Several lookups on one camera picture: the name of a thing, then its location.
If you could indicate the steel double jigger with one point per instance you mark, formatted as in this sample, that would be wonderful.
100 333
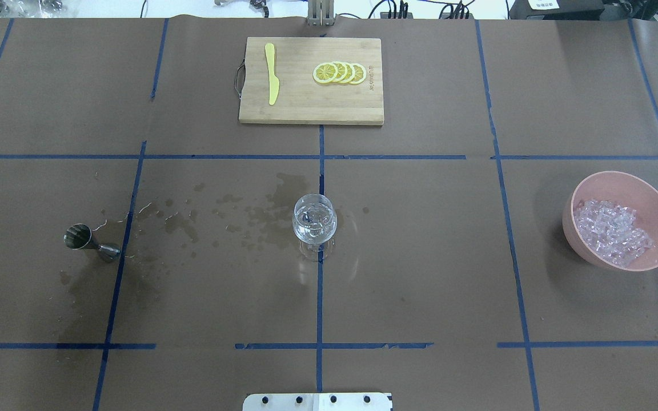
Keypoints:
81 237

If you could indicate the clear wine glass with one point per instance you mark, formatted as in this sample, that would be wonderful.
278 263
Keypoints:
314 223

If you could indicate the pile of clear ice cubes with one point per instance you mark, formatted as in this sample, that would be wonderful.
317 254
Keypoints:
612 231

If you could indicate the bamboo cutting board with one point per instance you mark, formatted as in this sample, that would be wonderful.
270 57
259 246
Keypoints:
303 101

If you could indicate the yellow plastic knife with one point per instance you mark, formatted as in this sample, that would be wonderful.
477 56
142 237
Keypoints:
273 80

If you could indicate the pink bowl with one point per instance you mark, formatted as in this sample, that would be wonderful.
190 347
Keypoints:
627 190

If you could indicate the aluminium frame post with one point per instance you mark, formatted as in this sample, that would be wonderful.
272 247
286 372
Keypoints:
321 13

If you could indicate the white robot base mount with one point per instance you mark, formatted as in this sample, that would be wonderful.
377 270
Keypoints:
319 401

